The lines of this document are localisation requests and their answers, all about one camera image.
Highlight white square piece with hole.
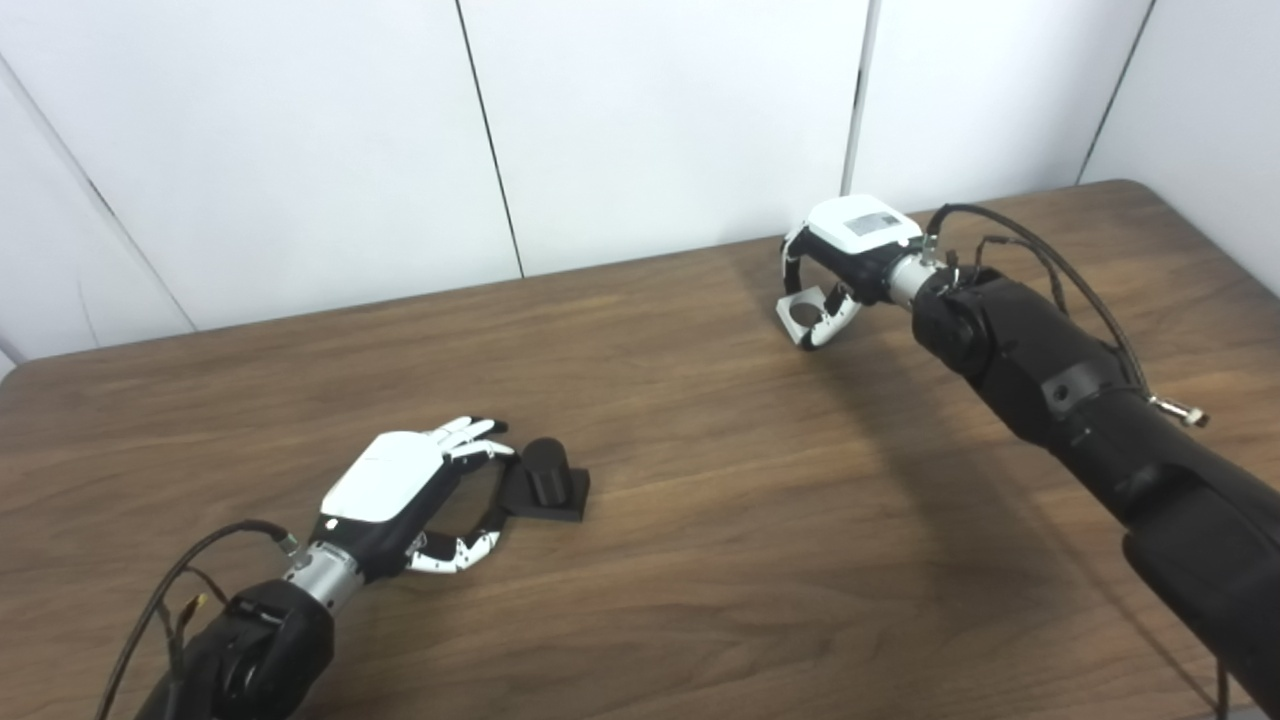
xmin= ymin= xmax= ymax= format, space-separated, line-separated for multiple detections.
xmin=776 ymin=286 xmax=833 ymax=348

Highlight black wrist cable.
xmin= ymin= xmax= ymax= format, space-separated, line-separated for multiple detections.
xmin=925 ymin=203 xmax=1211 ymax=429
xmin=95 ymin=519 xmax=301 ymax=720

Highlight black peg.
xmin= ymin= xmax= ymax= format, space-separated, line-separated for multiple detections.
xmin=500 ymin=437 xmax=591 ymax=523

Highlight left thin wrist wires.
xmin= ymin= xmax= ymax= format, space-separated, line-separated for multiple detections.
xmin=160 ymin=568 xmax=233 ymax=683

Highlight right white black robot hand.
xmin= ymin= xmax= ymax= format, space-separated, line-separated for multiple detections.
xmin=777 ymin=195 xmax=926 ymax=351

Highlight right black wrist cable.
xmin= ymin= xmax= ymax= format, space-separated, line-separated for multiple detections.
xmin=925 ymin=203 xmax=1211 ymax=429

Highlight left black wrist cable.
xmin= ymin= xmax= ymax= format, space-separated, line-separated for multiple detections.
xmin=95 ymin=519 xmax=301 ymax=720

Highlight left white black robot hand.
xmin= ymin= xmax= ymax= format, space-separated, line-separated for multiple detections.
xmin=305 ymin=416 xmax=519 ymax=581

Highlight right thin wrist wires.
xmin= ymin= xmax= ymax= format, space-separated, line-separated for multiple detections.
xmin=972 ymin=235 xmax=1073 ymax=317

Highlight thin wrist wires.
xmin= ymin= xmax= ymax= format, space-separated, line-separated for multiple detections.
xmin=160 ymin=568 xmax=233 ymax=683
xmin=972 ymin=235 xmax=1073 ymax=317

